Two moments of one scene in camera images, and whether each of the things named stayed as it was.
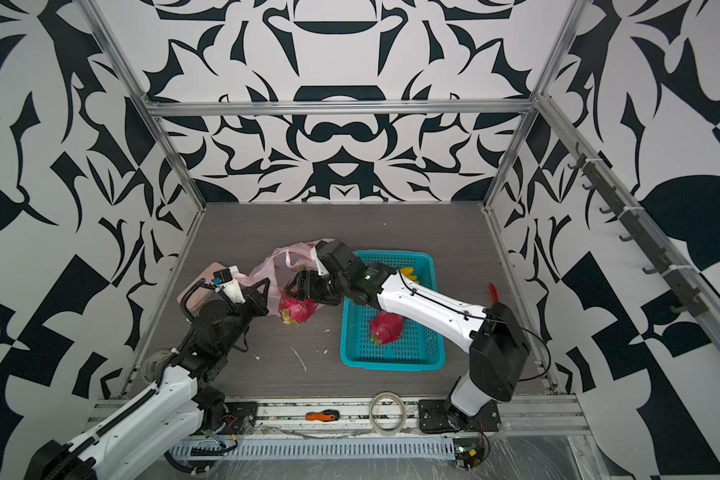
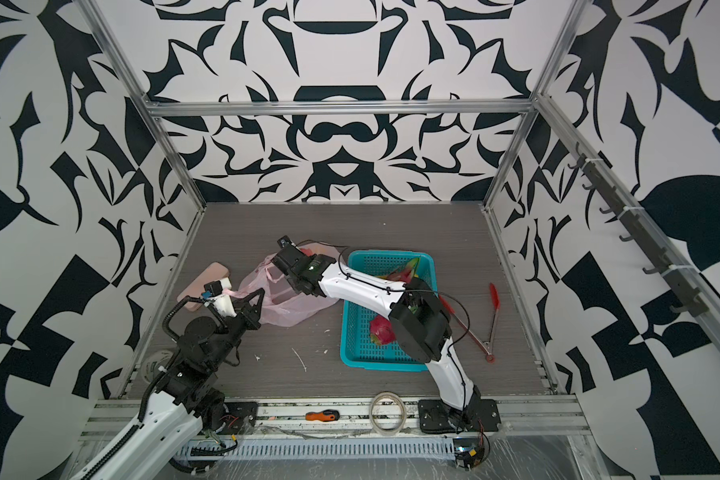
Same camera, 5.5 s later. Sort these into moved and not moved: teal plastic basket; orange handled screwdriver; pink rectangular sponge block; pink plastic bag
Moved: pink plastic bag
Not moved: pink rectangular sponge block; teal plastic basket; orange handled screwdriver
